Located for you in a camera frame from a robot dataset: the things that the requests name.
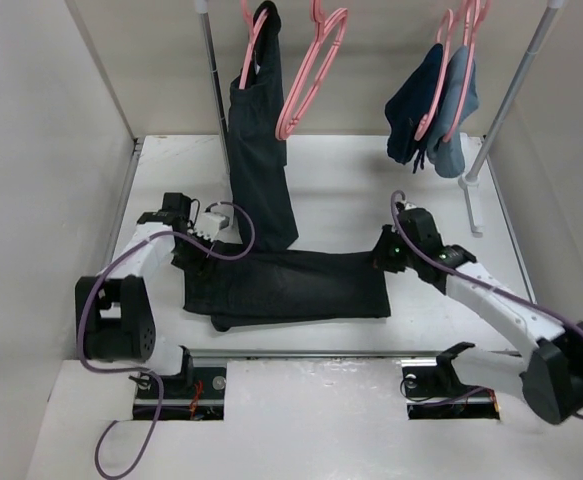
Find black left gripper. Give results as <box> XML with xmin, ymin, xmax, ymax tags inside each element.
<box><xmin>172</xmin><ymin>227</ymin><xmax>222</xmax><ymax>282</ymax></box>

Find light blue jeans on hanger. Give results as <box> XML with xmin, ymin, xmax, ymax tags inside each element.
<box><xmin>426</xmin><ymin>45</ymin><xmax>481</xmax><ymax>179</ymax></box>

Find pink hanger holding black trousers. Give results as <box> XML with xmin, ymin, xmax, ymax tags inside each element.
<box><xmin>238</xmin><ymin>0</ymin><xmax>273</xmax><ymax>90</ymax></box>

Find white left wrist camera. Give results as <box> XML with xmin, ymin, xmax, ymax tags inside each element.
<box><xmin>195</xmin><ymin>211</ymin><xmax>230</xmax><ymax>242</ymax></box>

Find black trousers on hanger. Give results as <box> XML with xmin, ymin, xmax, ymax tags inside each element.
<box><xmin>227</xmin><ymin>1</ymin><xmax>298</xmax><ymax>252</ymax></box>

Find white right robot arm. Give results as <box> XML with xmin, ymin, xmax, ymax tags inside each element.
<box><xmin>371</xmin><ymin>200</ymin><xmax>583</xmax><ymax>425</ymax></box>

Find empty pink hanger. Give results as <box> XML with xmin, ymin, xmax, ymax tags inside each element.
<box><xmin>275</xmin><ymin>0</ymin><xmax>349</xmax><ymax>141</ymax></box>

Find pink hanger holding blue jeans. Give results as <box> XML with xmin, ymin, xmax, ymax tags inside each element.
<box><xmin>440</xmin><ymin>0</ymin><xmax>493</xmax><ymax>145</ymax></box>

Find black trousers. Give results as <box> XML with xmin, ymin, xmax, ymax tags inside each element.
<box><xmin>183</xmin><ymin>250</ymin><xmax>391</xmax><ymax>331</ymax></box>
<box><xmin>227</xmin><ymin>1</ymin><xmax>298</xmax><ymax>252</ymax></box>

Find navy blue trousers on hanger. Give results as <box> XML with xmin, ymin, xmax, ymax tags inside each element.
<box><xmin>384</xmin><ymin>46</ymin><xmax>433</xmax><ymax>173</ymax></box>

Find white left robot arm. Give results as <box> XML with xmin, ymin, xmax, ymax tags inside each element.
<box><xmin>75</xmin><ymin>193</ymin><xmax>229</xmax><ymax>397</ymax></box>

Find pink hanger holding navy trousers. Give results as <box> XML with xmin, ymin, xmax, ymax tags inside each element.
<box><xmin>414</xmin><ymin>9</ymin><xmax>456</xmax><ymax>141</ymax></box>

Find grey clothes rack frame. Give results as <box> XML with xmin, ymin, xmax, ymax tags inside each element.
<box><xmin>190</xmin><ymin>0</ymin><xmax>572</xmax><ymax>237</ymax></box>

